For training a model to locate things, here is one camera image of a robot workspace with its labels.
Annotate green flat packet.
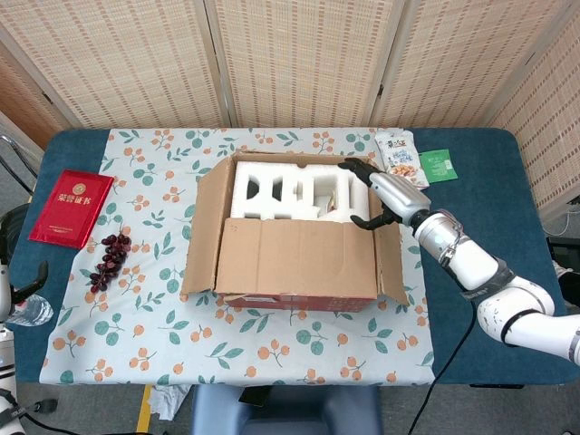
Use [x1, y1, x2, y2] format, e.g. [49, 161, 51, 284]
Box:
[417, 148, 459, 184]

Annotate blue padded seat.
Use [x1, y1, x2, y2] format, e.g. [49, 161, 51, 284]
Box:
[188, 384, 384, 435]

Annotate bunch of dark grapes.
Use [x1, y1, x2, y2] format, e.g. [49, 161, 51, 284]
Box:
[88, 233, 132, 294]

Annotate red certificate folder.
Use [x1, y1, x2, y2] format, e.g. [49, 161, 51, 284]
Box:
[27, 169, 115, 249]

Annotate black round ribbed object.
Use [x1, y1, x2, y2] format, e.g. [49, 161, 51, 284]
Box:
[0, 203, 31, 273]

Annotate clear plastic water bottle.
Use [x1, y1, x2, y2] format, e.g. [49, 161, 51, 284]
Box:
[6, 293, 54, 326]

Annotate black plastic tray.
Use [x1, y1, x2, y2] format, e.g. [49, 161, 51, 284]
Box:
[546, 235, 580, 282]

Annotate flat black device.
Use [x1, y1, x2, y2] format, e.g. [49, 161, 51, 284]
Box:
[238, 386, 273, 407]

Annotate floral fruit print tablecloth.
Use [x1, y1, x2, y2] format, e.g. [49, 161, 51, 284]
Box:
[39, 127, 437, 387]

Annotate woven folding screen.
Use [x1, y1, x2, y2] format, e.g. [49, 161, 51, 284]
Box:
[0, 0, 580, 223]

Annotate white peanut snack bag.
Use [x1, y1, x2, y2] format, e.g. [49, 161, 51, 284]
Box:
[374, 129, 430, 191]

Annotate white foam packing insert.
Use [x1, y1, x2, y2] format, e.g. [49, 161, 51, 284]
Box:
[231, 152, 371, 224]

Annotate white cable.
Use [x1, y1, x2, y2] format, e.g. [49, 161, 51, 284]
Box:
[550, 206, 580, 237]

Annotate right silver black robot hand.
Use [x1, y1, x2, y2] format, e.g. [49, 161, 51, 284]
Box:
[337, 157, 432, 231]

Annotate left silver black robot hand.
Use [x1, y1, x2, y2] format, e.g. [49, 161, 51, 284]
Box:
[0, 260, 50, 321]

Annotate red cardboard shipping box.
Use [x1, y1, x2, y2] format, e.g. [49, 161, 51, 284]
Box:
[179, 151, 410, 314]

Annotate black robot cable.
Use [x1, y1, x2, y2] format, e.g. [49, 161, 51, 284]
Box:
[407, 302, 480, 435]

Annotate metal chair frame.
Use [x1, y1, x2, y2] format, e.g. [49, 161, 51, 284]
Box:
[0, 133, 40, 182]

